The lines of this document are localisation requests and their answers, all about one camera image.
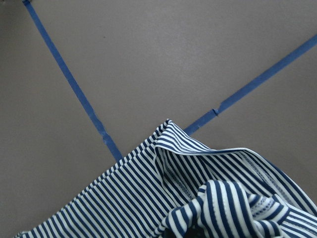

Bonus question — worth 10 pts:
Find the blue white striped polo shirt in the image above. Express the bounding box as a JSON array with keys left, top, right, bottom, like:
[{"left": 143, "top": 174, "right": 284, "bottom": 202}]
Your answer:
[{"left": 18, "top": 120, "right": 317, "bottom": 238}]

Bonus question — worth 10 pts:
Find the brown table cover mat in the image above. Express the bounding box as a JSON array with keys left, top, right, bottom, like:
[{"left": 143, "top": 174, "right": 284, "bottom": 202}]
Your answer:
[{"left": 0, "top": 0, "right": 317, "bottom": 238}]

